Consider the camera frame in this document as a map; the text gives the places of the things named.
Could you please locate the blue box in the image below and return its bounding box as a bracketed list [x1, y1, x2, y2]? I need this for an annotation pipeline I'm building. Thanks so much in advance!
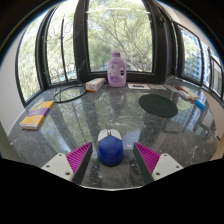
[195, 99, 207, 111]

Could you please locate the purple detergent bottle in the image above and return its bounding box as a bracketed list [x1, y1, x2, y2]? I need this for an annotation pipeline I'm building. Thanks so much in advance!
[107, 49, 128, 88]

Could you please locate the dark red book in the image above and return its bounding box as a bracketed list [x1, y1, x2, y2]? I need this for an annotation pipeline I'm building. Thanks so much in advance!
[177, 85, 201, 101]

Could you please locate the black cable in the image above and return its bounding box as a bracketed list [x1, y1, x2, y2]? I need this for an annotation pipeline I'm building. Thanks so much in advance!
[52, 82, 89, 105]

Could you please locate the round black mouse pad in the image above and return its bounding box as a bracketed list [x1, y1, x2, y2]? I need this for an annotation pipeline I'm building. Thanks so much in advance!
[138, 93, 179, 119]

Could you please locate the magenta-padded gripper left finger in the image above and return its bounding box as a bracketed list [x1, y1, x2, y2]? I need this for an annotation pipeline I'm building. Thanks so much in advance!
[40, 141, 94, 186]

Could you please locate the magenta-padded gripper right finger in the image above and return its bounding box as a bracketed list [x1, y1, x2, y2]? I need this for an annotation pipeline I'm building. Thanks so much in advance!
[132, 141, 184, 186]

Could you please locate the orange and white box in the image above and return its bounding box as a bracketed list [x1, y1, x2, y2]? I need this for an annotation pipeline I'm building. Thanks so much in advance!
[85, 77, 107, 93]

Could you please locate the blue and white computer mouse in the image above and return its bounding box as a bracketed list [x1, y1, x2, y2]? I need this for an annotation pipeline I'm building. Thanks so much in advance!
[96, 128, 125, 168]

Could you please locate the colourful leaflet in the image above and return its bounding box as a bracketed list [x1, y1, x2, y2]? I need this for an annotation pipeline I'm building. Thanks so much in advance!
[149, 83, 168, 91]

